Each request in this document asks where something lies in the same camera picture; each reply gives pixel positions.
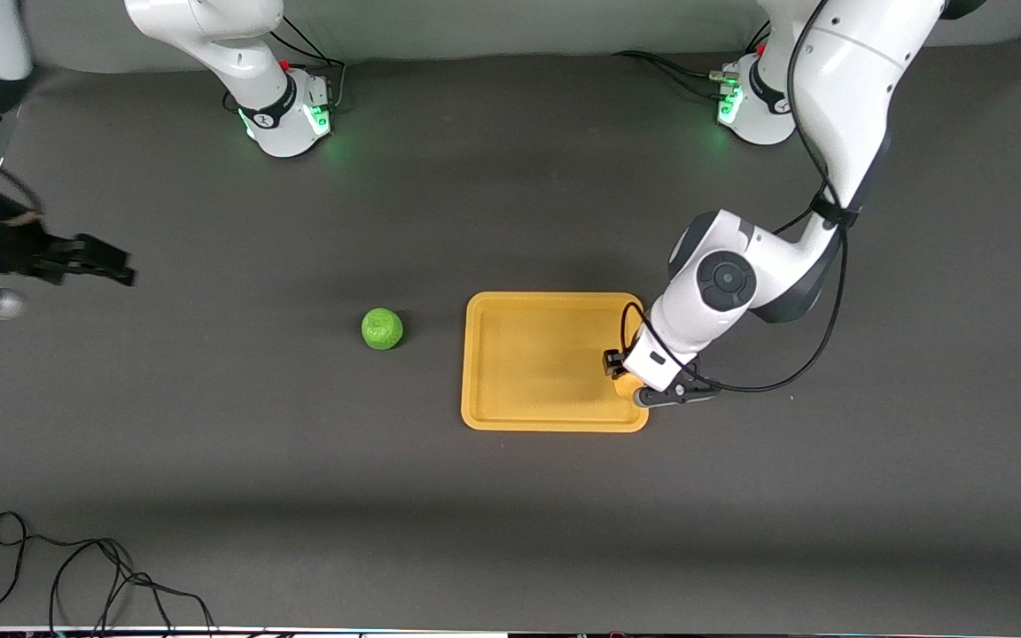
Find dark grey table mat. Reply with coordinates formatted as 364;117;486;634
0;31;1021;632

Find yellow plastic tray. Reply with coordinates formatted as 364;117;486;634
461;292;651;433

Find green apple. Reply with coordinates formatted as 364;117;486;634
361;307;405;351

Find loose thin black cable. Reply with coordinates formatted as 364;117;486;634
0;511;215;635

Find black right arm base cables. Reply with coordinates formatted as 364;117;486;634
223;13;348;116

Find black arm base cables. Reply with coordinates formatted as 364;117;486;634
223;13;348;116
612;19;770;104

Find black left arm base cables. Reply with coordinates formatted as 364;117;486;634
612;19;770;104

